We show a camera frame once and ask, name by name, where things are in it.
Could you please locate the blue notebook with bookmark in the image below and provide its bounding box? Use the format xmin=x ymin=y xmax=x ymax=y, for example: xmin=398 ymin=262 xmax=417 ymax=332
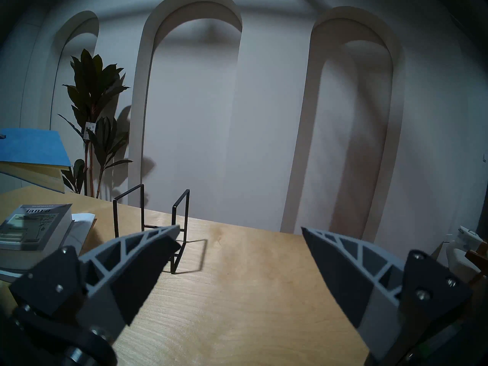
xmin=0 ymin=128 xmax=72 ymax=194

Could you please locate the black wire book stand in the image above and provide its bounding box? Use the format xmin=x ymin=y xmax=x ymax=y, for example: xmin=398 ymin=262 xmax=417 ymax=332
xmin=112 ymin=184 xmax=190 ymax=274

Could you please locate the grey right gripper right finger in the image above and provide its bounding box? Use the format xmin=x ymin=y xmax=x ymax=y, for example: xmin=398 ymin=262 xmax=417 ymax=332
xmin=301 ymin=227 xmax=473 ymax=364

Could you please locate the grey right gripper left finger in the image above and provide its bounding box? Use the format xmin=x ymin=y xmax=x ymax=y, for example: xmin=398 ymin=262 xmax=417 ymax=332
xmin=8 ymin=225 xmax=182 ymax=347

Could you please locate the white wooden armchair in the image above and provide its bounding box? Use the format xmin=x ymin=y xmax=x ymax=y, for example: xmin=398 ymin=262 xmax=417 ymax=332
xmin=444 ymin=239 xmax=488 ymax=289

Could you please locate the large thin white book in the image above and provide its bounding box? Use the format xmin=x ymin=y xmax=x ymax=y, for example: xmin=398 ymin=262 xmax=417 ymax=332
xmin=0 ymin=213 xmax=97 ymax=284

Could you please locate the white plastic box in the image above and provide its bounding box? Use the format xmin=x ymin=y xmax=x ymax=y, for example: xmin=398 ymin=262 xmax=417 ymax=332
xmin=457 ymin=226 xmax=484 ymax=250

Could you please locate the tall dark green plant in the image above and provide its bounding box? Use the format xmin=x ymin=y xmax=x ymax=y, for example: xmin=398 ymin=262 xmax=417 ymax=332
xmin=57 ymin=49 xmax=134 ymax=199

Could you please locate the thick white printed book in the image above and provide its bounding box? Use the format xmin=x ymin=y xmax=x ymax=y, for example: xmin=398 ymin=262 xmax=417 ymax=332
xmin=0 ymin=204 xmax=75 ymax=271

